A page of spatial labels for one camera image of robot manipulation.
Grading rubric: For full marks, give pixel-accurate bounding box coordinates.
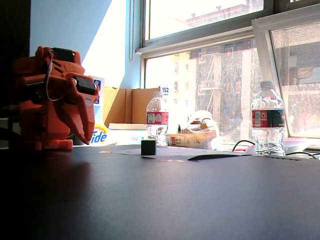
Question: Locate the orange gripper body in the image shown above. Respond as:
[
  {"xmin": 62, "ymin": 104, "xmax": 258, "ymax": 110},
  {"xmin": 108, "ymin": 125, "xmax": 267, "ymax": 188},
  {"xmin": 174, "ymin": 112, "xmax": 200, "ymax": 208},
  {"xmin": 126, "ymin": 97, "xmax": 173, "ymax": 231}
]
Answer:
[{"xmin": 65, "ymin": 74, "xmax": 100, "ymax": 106}]

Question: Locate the Tide detergent box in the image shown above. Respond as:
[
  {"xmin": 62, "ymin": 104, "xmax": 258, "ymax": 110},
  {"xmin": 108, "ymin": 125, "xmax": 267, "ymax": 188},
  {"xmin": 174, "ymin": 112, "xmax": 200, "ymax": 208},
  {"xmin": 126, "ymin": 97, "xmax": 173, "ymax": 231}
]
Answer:
[{"xmin": 89, "ymin": 74, "xmax": 173, "ymax": 146}]

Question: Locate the grey ribbon cable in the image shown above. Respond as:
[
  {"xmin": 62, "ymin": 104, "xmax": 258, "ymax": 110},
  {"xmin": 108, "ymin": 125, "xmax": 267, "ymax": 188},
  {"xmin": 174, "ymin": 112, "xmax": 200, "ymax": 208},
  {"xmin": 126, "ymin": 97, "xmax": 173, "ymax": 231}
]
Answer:
[{"xmin": 44, "ymin": 48, "xmax": 67, "ymax": 102}]

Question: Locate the black power cable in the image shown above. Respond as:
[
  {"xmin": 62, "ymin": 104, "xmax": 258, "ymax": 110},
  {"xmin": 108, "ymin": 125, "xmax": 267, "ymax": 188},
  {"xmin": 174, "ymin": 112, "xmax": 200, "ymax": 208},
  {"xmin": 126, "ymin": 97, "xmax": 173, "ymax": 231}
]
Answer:
[
  {"xmin": 284, "ymin": 151, "xmax": 320, "ymax": 160},
  {"xmin": 231, "ymin": 139, "xmax": 256, "ymax": 153}
]

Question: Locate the clear plastic bag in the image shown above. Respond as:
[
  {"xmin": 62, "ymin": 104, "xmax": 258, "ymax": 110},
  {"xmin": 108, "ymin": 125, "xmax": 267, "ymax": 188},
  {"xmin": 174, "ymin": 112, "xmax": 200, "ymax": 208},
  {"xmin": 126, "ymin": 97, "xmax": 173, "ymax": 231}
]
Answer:
[{"xmin": 165, "ymin": 109, "xmax": 222, "ymax": 151}]

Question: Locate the window frame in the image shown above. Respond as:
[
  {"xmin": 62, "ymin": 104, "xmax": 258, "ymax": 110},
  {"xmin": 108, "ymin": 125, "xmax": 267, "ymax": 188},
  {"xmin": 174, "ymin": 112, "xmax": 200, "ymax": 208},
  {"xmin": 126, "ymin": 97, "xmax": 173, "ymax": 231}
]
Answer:
[{"xmin": 136, "ymin": 0, "xmax": 320, "ymax": 146}]

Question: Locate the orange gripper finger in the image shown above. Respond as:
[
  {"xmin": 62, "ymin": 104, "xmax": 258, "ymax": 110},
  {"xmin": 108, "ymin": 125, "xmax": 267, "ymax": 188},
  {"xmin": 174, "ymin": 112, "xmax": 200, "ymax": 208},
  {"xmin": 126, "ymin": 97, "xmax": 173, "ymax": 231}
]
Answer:
[
  {"xmin": 70, "ymin": 111, "xmax": 87, "ymax": 143},
  {"xmin": 73, "ymin": 98, "xmax": 96, "ymax": 146}
]

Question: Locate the clear water bottle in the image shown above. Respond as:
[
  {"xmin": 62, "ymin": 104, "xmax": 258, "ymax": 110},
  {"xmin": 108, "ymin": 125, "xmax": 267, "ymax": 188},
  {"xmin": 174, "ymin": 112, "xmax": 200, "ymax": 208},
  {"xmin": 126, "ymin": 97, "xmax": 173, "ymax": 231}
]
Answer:
[
  {"xmin": 250, "ymin": 80, "xmax": 286, "ymax": 157},
  {"xmin": 145, "ymin": 91, "xmax": 170, "ymax": 147}
]

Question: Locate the pink pencil case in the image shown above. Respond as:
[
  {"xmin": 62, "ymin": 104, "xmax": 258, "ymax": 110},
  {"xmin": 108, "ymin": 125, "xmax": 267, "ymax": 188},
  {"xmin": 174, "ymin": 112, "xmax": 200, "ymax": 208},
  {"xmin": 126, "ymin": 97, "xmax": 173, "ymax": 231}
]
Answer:
[{"xmin": 243, "ymin": 136, "xmax": 315, "ymax": 155}]

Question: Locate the white framed window screen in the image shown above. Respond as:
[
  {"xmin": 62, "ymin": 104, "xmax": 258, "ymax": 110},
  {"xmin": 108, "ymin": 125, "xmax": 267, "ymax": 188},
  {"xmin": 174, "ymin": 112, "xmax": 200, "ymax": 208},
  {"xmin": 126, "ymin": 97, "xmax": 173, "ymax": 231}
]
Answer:
[{"xmin": 251, "ymin": 4, "xmax": 320, "ymax": 140}]

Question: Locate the white numbered grid paper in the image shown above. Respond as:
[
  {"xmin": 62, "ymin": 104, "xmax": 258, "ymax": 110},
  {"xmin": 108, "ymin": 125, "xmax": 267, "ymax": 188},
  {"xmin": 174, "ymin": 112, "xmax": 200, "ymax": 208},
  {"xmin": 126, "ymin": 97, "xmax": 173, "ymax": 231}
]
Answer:
[{"xmin": 109, "ymin": 145, "xmax": 252, "ymax": 161}]

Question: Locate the green cube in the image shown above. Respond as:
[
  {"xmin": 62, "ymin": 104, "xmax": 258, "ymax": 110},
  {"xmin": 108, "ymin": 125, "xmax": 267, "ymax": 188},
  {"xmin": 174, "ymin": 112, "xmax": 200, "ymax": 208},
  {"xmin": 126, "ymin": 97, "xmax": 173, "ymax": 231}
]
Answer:
[{"xmin": 140, "ymin": 139, "xmax": 157, "ymax": 156}]

